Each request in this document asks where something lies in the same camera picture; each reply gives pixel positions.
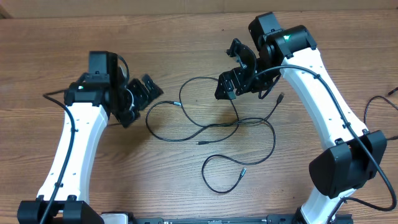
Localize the thin black usb cable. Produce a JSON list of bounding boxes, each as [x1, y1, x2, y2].
[[178, 77, 277, 194]]

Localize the thick black usb cable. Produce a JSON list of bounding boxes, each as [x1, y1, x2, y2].
[[145, 91, 285, 147]]

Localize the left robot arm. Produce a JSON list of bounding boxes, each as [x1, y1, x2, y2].
[[17, 51, 163, 223]]

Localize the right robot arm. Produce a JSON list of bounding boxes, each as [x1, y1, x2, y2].
[[215, 12, 387, 223]]

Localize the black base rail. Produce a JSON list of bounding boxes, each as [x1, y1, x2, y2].
[[102, 213, 354, 224]]

